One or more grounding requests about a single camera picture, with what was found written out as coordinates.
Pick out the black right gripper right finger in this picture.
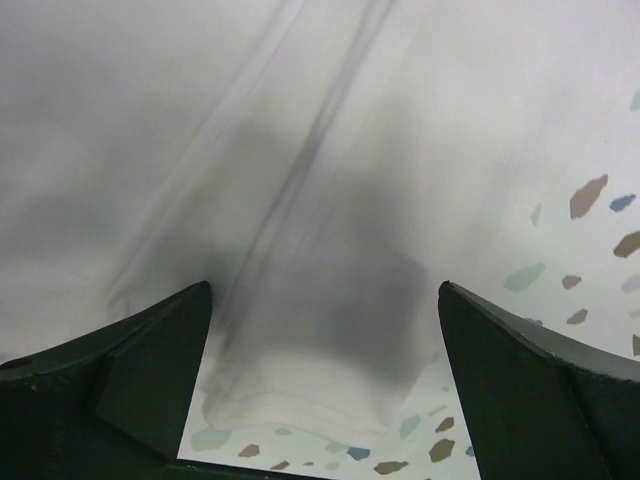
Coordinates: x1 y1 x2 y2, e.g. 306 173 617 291
438 281 639 480

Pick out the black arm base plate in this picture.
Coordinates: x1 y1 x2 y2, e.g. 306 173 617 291
160 460 284 480

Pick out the white t shirt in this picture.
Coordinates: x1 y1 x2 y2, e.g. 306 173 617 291
1 1 639 446

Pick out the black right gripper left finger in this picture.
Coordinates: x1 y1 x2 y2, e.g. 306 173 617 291
1 282 212 480

